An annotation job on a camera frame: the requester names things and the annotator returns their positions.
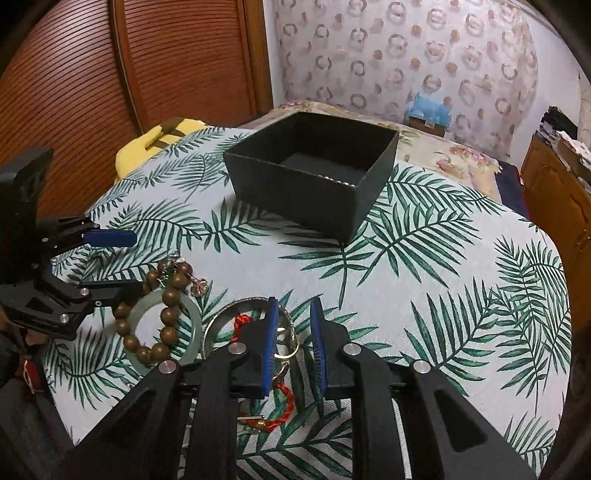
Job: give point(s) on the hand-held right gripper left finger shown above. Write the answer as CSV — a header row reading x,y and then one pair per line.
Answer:
x,y
271,350

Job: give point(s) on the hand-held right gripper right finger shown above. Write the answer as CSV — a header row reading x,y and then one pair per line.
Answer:
x,y
316,350

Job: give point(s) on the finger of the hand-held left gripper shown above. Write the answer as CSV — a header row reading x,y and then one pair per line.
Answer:
x,y
111,238
115,290

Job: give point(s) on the silver metal bangle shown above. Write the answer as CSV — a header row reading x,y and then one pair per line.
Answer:
x,y
240,302

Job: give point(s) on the pale green jade bangle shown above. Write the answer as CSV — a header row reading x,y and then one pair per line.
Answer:
x,y
196,332

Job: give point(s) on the black cardboard box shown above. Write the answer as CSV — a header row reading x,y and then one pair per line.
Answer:
x,y
286,194

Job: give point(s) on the yellow plush toy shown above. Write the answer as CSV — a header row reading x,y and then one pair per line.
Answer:
x,y
138,152

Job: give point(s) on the green leaf print cloth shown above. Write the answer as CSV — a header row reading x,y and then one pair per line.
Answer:
x,y
438,258

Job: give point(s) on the brown slatted wardrobe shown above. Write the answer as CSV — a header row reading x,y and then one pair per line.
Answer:
x,y
184,69

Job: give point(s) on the small cardboard box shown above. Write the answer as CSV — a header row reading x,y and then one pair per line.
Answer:
x,y
427,127

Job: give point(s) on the dark blue blanket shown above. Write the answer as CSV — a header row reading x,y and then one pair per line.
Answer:
x,y
510,189

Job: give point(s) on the blue plastic bag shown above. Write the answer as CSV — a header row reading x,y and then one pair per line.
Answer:
x,y
429,106

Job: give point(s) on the wooden cabinet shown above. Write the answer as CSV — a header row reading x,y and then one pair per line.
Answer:
x,y
558,203

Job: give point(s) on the cardboard box with white cloth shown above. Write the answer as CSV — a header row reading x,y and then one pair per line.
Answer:
x,y
575,147

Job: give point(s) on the pile of dark clothes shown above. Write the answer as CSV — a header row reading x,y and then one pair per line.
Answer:
x,y
558,122

